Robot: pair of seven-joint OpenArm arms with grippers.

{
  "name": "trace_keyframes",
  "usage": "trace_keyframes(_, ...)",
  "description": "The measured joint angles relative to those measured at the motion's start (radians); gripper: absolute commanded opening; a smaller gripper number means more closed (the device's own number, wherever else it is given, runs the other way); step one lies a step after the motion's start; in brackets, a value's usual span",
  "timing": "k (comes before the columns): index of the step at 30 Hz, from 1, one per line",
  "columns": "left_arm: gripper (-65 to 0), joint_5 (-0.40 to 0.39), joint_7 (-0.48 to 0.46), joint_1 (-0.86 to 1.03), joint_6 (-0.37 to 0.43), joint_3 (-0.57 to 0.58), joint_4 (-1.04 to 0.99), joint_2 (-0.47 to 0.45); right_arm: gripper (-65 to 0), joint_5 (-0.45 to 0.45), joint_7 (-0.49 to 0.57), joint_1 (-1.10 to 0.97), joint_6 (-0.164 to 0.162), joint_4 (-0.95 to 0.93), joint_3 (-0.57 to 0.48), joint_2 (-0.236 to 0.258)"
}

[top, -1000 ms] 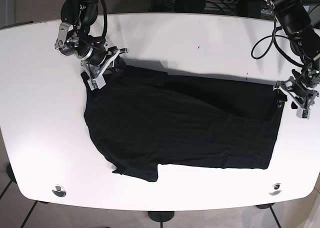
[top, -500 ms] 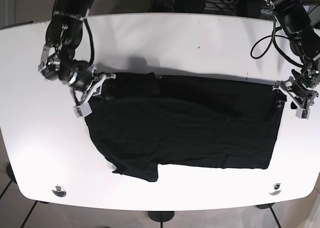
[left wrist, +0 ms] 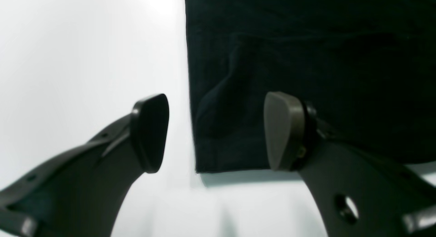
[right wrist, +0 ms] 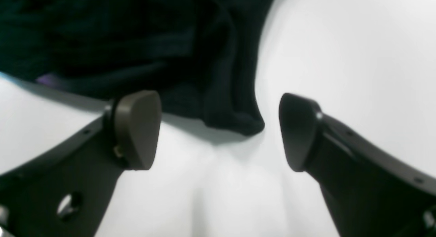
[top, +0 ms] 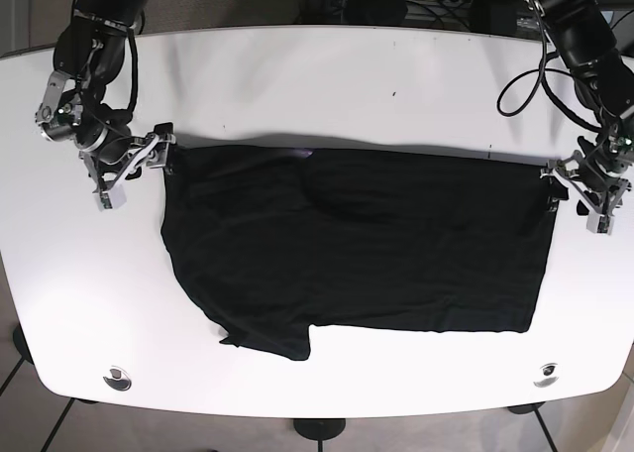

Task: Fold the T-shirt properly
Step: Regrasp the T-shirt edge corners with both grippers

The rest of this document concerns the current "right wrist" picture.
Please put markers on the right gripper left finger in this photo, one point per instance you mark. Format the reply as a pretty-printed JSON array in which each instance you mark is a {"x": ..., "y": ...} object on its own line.
[{"x": 65, "y": 191}]

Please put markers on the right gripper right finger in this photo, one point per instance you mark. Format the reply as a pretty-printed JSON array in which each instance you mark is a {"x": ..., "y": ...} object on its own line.
[{"x": 368, "y": 192}]

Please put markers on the black printed T-shirt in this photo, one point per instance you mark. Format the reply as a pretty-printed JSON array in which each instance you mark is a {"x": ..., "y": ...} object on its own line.
[{"x": 199, "y": 55}]

